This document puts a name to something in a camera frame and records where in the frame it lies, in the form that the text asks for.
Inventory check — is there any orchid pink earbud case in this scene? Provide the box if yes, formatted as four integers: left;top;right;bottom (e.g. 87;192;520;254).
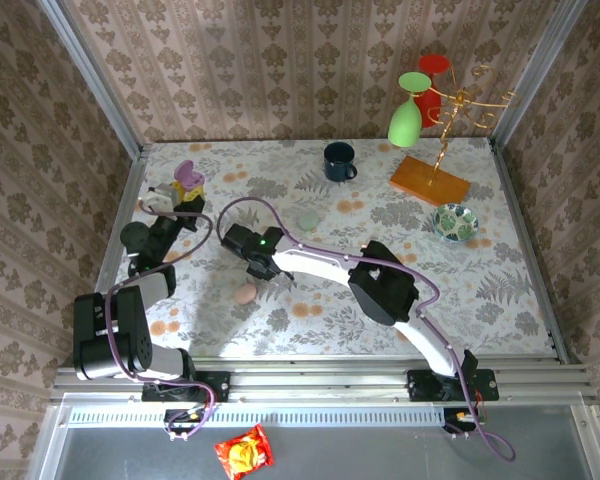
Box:
172;158;205;190

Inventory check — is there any peach earbud case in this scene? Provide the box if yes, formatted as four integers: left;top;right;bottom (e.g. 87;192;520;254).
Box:
233;283;258;307

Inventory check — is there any dark blue enamel mug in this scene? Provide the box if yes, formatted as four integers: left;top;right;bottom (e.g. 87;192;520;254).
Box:
322;141;359;183

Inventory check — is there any wide aluminium extrusion beam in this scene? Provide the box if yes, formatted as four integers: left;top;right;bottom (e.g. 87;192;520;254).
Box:
49;355;600;404

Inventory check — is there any green plastic wine glass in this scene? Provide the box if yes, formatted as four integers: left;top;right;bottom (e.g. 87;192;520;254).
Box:
387;71;434;149

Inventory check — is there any red snack bag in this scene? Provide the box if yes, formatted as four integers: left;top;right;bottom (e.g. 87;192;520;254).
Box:
213;423;275;480

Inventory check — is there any leaf pattern bowl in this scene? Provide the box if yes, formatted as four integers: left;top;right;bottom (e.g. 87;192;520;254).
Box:
432;202;480;244

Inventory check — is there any grey metal panel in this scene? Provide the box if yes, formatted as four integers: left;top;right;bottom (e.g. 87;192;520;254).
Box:
27;392;600;480

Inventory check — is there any red plastic wine glass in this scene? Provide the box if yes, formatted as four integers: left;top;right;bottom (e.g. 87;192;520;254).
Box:
412;53;452;116

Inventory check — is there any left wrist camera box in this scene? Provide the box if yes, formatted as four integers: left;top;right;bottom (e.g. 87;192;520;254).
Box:
147;182;177;209

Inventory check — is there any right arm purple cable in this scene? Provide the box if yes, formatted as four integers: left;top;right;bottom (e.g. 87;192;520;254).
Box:
215;197;517;464

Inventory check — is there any aluminium table side rail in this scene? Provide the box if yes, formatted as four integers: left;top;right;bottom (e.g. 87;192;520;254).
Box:
488;138;572;365
72;144;149;366

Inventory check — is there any aluminium frame post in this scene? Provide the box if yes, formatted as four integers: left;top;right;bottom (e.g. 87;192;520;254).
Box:
489;0;590;147
37;0;146;159

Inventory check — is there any slotted grey cable duct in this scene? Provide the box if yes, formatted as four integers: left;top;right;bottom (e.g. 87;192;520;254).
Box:
65;405;449;430

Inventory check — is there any black cable connector box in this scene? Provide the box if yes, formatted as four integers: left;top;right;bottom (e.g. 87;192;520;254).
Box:
163;407;207;437

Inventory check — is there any gold wire rack wooden base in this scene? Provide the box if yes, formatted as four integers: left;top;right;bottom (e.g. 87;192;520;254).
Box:
388;63;522;206

